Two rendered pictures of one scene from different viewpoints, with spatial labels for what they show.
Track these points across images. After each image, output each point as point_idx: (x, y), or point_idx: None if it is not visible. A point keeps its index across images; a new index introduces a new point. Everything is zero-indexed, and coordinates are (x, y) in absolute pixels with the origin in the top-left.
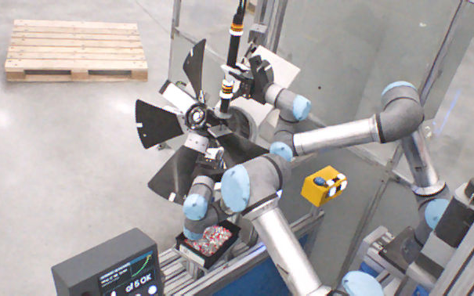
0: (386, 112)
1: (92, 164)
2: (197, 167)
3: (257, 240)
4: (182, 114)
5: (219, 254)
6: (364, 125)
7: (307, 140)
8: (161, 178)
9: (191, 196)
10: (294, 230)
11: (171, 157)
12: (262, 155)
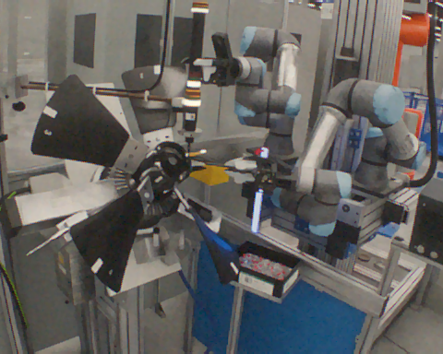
0: (289, 39)
1: None
2: (277, 176)
3: (71, 353)
4: (144, 182)
5: (280, 264)
6: (294, 53)
7: (293, 81)
8: (219, 261)
9: (339, 175)
10: (231, 217)
11: (201, 230)
12: (226, 151)
